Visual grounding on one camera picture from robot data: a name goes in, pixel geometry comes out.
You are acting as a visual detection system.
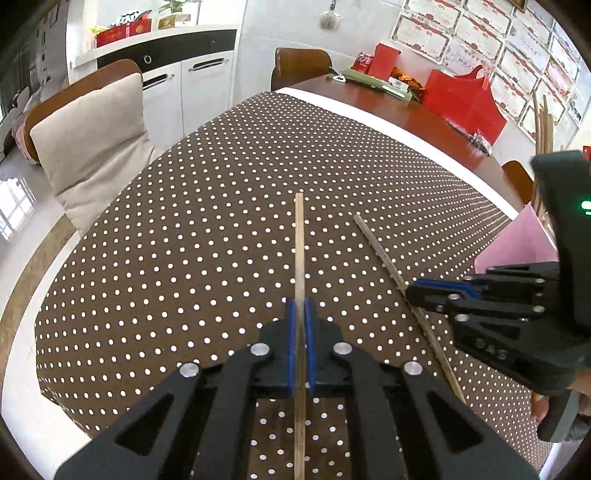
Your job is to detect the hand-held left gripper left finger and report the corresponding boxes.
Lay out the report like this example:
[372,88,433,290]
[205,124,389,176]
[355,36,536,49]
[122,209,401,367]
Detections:
[54,296,298,480]

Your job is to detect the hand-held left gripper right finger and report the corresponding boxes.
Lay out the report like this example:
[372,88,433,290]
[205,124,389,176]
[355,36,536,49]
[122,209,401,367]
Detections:
[303,296,541,480]

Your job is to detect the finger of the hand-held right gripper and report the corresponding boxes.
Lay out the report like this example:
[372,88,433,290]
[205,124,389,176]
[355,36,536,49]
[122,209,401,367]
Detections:
[406,261,561,308]
[409,293,583,398]

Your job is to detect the pink paper cup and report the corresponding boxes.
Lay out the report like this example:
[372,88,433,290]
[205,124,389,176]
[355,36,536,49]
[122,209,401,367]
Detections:
[475,203,560,275]

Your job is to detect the wooden chopstick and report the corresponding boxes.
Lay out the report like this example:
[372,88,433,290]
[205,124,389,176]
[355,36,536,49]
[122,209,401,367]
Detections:
[353,213,467,404]
[294,193,308,480]

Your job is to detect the bunch of wooden chopsticks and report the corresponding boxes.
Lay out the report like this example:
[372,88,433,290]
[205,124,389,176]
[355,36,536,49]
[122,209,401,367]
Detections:
[531,89,555,227]

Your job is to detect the person's right hand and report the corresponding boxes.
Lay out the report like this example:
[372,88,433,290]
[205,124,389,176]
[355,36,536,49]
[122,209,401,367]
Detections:
[530,391,551,422]

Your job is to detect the brown wooden chair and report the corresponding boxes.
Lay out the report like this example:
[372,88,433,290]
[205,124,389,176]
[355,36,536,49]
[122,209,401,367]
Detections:
[23,59,144,162]
[270,47,333,92]
[502,160,536,206]

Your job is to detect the bunch of keys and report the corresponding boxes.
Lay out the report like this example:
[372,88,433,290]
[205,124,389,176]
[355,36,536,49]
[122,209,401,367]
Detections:
[455,122,495,155]

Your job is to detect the brown polka dot tablecloth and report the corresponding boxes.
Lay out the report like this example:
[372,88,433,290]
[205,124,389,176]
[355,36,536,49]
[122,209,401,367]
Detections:
[34,87,555,480]

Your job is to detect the red gift bag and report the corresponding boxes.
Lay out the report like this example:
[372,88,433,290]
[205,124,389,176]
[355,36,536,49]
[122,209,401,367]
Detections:
[422,65,509,146]

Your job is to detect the orange snack packets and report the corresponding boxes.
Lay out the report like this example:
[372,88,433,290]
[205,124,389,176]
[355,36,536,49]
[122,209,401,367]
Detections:
[390,66,423,93]

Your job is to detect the green tray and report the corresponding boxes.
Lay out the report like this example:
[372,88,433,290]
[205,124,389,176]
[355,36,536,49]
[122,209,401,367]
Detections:
[339,68,414,100]

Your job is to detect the red upright box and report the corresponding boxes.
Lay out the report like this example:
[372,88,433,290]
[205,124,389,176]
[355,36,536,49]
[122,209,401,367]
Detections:
[369,43,402,77]

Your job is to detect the white sideboard cabinet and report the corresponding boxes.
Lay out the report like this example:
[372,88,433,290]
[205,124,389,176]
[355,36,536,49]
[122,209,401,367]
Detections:
[68,25,245,153]

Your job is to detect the beige seat cushion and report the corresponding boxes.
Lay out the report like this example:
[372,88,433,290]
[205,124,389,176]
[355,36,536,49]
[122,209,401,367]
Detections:
[30,71,164,238]

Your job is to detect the hanging round grey brush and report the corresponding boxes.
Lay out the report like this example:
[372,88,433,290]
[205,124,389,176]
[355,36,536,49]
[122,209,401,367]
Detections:
[320,0,342,31]

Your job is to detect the small potted plant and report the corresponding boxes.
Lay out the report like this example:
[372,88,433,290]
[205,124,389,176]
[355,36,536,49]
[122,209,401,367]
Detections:
[157,0,201,29]

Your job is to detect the beige sofa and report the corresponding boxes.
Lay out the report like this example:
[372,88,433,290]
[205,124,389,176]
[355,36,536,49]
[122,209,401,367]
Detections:
[0,85,42,164]

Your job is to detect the red tin box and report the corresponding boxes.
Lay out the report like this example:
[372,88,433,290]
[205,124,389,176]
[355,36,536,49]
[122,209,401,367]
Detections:
[95,18,153,48]

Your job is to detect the wall of award certificates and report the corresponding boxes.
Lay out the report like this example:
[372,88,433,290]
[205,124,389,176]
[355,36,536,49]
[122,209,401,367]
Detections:
[390,0,585,141]

